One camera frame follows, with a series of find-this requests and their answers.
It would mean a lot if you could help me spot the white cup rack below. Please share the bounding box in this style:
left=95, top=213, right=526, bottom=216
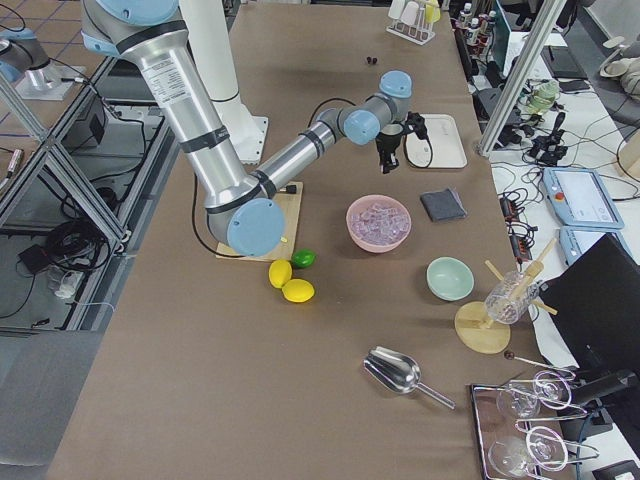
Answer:
left=386, top=0, right=441, bottom=46

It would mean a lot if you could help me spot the grey folded cloth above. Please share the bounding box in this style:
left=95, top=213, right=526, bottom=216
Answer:
left=420, top=188, right=467, bottom=222

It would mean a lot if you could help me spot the aluminium frame post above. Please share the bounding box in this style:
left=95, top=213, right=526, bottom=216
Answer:
left=477, top=0, right=566, bottom=158

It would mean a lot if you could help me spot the clear ice cubes pile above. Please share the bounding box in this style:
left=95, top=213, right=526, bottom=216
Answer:
left=347, top=200, right=411, bottom=246

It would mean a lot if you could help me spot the clear textured glass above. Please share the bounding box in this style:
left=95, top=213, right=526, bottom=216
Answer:
left=484, top=271, right=540, bottom=325

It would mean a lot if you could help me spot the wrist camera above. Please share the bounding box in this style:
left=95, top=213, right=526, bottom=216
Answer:
left=403, top=112, right=429, bottom=140

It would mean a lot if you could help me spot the wooden cup stand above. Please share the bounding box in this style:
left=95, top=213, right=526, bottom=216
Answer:
left=454, top=238, right=557, bottom=354

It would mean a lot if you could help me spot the wine glass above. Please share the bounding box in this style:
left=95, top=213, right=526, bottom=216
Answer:
left=488, top=426, right=569, bottom=479
left=496, top=379, right=572, bottom=419

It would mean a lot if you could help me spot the wooden cutting board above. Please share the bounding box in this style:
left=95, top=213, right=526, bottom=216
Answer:
left=216, top=181, right=304, bottom=262

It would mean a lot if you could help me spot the mint green bowl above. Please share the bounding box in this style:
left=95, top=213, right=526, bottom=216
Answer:
left=426, top=257, right=475, bottom=301

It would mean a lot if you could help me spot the teach pendant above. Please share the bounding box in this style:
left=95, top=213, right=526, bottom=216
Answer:
left=542, top=167, right=625, bottom=230
left=559, top=226, right=630, bottom=266

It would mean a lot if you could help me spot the metal ice scoop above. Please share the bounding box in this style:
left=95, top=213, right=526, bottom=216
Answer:
left=363, top=346, right=456, bottom=410

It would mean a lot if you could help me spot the black monitor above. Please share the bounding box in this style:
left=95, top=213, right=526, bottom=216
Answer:
left=541, top=234, right=639, bottom=373

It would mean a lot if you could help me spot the metal glass rack tray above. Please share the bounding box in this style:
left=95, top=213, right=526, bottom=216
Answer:
left=469, top=370, right=600, bottom=479

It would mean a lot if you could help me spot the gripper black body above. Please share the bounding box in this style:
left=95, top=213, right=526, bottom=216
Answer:
left=375, top=124, right=403, bottom=161

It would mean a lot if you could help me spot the cream plastic tray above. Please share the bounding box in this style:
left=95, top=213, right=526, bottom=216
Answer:
left=405, top=114, right=467, bottom=169

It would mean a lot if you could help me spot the yellow lemon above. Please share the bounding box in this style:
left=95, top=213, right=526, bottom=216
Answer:
left=268, top=259, right=293, bottom=289
left=281, top=279, right=315, bottom=303

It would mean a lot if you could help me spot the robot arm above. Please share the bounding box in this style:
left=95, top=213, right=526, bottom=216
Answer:
left=81, top=1, right=412, bottom=256

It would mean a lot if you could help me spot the pink bowl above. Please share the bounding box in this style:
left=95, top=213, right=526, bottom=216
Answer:
left=346, top=194, right=412, bottom=253

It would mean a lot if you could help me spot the green lime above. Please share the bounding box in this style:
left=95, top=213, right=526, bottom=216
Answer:
left=290, top=249, right=316, bottom=269

